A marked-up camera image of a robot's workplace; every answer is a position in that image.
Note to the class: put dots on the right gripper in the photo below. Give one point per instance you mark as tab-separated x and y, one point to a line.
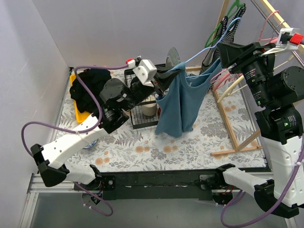
237	66

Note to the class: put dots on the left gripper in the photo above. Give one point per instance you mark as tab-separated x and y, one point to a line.
156	80

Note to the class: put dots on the thick pink hanger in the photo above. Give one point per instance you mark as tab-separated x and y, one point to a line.
221	79

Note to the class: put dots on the teal tank top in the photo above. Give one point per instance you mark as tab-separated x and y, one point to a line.
180	106

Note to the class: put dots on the blue wire hanger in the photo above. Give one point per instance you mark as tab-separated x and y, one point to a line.
231	24

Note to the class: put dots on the black tank top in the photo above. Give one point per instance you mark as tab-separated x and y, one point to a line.
95	80

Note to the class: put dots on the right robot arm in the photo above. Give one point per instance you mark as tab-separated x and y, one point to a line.
280	125

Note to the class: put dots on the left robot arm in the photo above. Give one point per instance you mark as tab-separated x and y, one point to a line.
52	158

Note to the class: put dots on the striped tank top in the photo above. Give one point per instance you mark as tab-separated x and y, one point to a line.
237	9

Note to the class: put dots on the grey patterned plate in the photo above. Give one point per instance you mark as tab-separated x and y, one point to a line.
172	58

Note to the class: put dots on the white ceramic cup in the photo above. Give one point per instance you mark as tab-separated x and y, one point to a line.
149	109

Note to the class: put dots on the floral table mat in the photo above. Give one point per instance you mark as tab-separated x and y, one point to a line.
128	149

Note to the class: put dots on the yellow plastic tray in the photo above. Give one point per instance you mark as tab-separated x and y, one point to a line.
80	116

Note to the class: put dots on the blue white patterned bowl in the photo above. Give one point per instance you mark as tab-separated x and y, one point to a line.
92	144

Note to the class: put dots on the black wire dish rack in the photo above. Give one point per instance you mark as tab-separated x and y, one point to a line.
138	119

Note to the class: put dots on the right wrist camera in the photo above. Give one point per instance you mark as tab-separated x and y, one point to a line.
288	40

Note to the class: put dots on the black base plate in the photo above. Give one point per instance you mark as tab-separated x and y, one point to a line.
180	184

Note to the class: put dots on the aluminium frame rail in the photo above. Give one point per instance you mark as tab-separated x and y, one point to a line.
45	206

